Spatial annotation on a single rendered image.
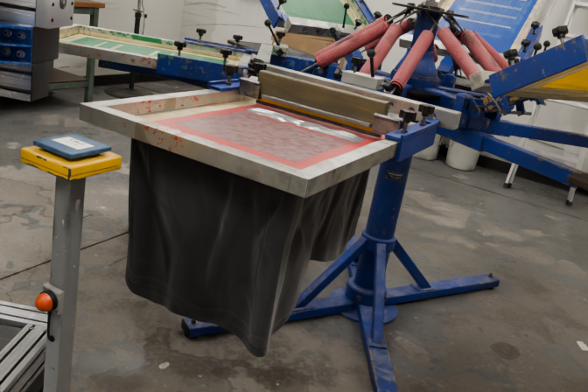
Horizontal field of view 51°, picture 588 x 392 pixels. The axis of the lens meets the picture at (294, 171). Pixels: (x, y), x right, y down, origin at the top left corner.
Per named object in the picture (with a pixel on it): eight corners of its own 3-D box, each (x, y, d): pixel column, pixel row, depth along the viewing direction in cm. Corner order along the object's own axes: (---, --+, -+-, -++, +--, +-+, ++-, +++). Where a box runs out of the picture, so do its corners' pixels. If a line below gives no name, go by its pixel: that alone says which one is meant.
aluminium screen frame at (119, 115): (305, 199, 114) (309, 178, 113) (78, 119, 139) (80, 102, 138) (430, 140, 182) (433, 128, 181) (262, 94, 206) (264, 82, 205)
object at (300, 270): (269, 356, 139) (301, 178, 126) (255, 349, 140) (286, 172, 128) (352, 286, 178) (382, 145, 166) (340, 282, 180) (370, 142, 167)
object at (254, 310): (262, 363, 137) (296, 179, 124) (113, 289, 156) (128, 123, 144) (270, 357, 140) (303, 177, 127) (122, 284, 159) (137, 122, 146)
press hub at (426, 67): (388, 341, 254) (470, 3, 214) (304, 305, 270) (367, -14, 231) (417, 306, 287) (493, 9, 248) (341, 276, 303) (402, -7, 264)
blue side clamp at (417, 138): (398, 162, 156) (404, 136, 153) (380, 157, 158) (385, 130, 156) (433, 145, 181) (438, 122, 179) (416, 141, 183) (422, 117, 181)
